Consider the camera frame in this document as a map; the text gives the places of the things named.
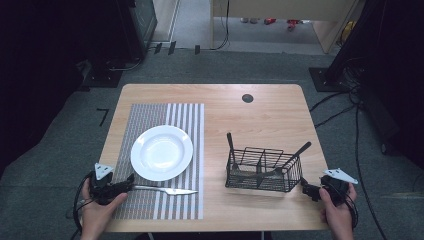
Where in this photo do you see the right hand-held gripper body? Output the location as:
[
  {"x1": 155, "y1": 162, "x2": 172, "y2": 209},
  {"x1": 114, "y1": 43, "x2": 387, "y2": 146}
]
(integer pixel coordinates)
[{"x1": 319, "y1": 167, "x2": 360, "y2": 206}]

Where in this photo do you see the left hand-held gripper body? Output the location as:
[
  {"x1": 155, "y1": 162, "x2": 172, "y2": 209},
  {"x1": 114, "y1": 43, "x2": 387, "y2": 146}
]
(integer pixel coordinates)
[{"x1": 88, "y1": 162, "x2": 117, "y2": 205}]

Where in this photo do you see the silver table knife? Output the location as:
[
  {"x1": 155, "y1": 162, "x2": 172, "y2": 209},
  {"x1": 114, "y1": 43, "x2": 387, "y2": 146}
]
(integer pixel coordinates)
[{"x1": 131, "y1": 184, "x2": 200, "y2": 196}]

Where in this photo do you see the person's left hand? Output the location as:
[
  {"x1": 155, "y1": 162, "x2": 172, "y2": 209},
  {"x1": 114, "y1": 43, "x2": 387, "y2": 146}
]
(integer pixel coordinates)
[{"x1": 79, "y1": 178, "x2": 129, "y2": 240}]

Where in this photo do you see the person's right hand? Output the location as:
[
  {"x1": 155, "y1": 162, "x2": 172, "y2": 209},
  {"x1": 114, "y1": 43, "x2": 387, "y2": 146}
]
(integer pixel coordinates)
[{"x1": 318, "y1": 183, "x2": 358, "y2": 240}]

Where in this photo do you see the striped placemat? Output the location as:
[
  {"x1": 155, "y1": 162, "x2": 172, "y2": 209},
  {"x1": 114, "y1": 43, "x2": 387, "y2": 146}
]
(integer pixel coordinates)
[{"x1": 112, "y1": 102, "x2": 205, "y2": 221}]

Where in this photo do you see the white plate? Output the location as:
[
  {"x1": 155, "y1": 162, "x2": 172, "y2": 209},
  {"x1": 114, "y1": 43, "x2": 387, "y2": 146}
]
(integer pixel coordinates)
[{"x1": 130, "y1": 124, "x2": 195, "y2": 183}]

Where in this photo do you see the black stand with base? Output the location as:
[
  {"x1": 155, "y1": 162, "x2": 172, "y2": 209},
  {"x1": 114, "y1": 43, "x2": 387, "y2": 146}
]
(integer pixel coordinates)
[{"x1": 307, "y1": 0, "x2": 378, "y2": 93}]

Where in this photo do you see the black monitor on stand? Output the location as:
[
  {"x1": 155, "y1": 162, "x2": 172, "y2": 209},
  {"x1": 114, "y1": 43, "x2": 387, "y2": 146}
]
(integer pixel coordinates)
[{"x1": 114, "y1": 0, "x2": 159, "y2": 63}]

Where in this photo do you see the light wooden cabinet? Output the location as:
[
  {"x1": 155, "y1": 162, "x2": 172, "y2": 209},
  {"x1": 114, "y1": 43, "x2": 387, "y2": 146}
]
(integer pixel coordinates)
[{"x1": 209, "y1": 0, "x2": 363, "y2": 55}]

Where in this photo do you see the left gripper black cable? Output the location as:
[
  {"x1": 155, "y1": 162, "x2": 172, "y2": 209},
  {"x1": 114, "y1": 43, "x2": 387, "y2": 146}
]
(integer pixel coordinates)
[{"x1": 69, "y1": 170, "x2": 96, "y2": 240}]

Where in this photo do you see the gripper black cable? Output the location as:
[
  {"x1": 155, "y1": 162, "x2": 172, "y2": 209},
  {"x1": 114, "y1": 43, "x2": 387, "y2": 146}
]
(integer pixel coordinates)
[
  {"x1": 69, "y1": 170, "x2": 96, "y2": 240},
  {"x1": 343, "y1": 186, "x2": 360, "y2": 231}
]

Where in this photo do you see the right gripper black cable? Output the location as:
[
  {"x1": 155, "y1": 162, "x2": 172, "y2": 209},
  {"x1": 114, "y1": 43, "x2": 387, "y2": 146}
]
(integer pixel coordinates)
[{"x1": 343, "y1": 186, "x2": 360, "y2": 231}]

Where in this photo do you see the black floor cable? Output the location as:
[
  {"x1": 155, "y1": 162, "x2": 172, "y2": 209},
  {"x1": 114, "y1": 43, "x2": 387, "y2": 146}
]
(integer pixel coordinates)
[
  {"x1": 353, "y1": 99, "x2": 389, "y2": 240},
  {"x1": 308, "y1": 87, "x2": 361, "y2": 113}
]

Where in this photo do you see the black-handled utensil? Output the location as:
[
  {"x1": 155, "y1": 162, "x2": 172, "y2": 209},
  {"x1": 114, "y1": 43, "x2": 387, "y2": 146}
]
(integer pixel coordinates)
[
  {"x1": 226, "y1": 131, "x2": 239, "y2": 169},
  {"x1": 281, "y1": 140, "x2": 313, "y2": 170}
]

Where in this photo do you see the black wire basket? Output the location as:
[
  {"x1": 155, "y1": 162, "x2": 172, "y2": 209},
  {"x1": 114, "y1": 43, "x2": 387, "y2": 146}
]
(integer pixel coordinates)
[{"x1": 224, "y1": 146, "x2": 304, "y2": 194}]

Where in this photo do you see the black stand base plate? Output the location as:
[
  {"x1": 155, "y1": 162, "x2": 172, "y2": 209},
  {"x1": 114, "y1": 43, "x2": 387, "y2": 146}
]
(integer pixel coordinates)
[{"x1": 79, "y1": 61, "x2": 125, "y2": 89}]

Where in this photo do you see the black hanging cable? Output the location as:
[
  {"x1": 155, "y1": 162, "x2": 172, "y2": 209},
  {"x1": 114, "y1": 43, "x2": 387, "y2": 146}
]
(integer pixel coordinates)
[{"x1": 213, "y1": 0, "x2": 232, "y2": 52}]

